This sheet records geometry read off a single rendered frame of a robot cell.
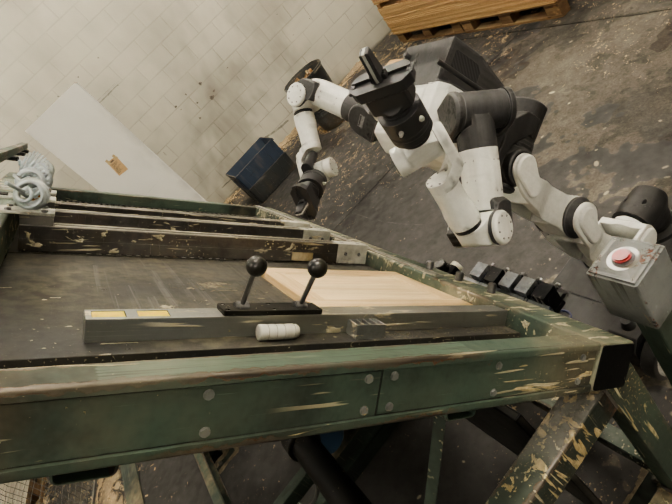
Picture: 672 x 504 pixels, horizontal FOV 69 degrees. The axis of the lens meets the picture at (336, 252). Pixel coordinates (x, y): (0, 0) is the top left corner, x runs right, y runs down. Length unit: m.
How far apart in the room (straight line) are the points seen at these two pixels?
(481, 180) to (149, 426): 0.85
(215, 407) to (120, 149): 4.34
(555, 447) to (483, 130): 0.71
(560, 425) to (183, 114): 5.68
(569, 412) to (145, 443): 0.91
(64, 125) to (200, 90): 2.00
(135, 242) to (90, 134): 3.43
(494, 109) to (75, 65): 5.49
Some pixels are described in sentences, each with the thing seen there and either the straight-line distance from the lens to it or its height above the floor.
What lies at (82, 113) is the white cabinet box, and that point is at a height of 1.85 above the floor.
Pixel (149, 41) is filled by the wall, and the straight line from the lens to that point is 6.35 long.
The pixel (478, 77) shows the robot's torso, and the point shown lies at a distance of 1.42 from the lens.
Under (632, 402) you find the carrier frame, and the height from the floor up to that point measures 0.67.
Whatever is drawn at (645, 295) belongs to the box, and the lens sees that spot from 1.26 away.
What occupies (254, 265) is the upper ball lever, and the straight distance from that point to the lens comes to 0.85.
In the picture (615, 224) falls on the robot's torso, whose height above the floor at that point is 0.34.
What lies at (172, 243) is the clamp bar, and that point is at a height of 1.46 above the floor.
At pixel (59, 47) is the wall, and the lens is 6.32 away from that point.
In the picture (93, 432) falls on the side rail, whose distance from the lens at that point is 0.67.
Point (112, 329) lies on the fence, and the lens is 0.88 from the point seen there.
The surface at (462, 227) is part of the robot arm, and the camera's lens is 1.11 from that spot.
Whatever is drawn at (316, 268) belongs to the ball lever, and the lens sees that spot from 0.90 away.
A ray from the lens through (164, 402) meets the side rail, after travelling 0.66.
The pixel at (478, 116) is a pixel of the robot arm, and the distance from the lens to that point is 1.20.
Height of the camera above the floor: 1.87
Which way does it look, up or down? 29 degrees down
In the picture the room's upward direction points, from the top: 44 degrees counter-clockwise
